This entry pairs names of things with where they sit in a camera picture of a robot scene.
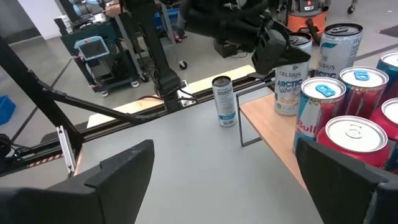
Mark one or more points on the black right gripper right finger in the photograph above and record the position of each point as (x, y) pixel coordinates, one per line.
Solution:
(348, 193)

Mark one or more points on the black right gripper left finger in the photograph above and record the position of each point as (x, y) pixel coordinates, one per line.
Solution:
(77, 205)

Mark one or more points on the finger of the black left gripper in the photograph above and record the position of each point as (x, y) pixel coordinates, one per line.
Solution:
(276, 53)

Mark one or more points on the white Celsius Arctic can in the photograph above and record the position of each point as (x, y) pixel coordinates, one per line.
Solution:
(337, 53)
(292, 90)

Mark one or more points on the red Fanta strawberry can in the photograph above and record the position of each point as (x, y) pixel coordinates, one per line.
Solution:
(388, 118)
(354, 133)

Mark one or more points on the Red Bull sugarfree can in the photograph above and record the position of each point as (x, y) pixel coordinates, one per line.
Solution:
(314, 109)

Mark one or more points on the white slim can black top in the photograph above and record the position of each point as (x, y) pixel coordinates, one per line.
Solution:
(224, 102)

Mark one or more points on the silver blue slim can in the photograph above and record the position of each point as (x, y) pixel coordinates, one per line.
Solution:
(362, 93)

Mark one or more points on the silver red blue can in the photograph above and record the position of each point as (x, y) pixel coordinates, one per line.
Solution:
(391, 71)

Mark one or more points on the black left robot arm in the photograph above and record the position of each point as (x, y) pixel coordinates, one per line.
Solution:
(164, 74)

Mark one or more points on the black floor box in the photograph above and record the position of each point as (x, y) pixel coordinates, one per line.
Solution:
(226, 48)

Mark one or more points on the black C clamp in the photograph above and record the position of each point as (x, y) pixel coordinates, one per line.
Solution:
(258, 76)

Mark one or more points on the orange black shop vacuum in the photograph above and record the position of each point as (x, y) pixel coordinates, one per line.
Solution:
(306, 20)

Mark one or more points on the black caster wheel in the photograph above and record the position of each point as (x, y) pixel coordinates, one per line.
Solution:
(351, 9)
(183, 65)

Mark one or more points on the blue crate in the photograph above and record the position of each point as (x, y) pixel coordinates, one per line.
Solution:
(169, 17)

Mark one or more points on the black thin rod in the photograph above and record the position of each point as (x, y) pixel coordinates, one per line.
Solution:
(102, 110)

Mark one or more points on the black floor mat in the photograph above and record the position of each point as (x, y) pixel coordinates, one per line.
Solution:
(390, 31)

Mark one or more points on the blue plastic bin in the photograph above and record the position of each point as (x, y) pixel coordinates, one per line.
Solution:
(6, 109)

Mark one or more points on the black wheeled cart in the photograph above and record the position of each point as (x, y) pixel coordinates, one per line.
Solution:
(112, 71)

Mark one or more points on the white framed screen device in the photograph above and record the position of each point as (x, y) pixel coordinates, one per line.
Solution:
(92, 48)

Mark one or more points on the wooden shelf black frame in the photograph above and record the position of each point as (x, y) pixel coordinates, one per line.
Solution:
(270, 124)

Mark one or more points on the black frame post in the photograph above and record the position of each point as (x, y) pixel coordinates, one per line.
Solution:
(31, 84)

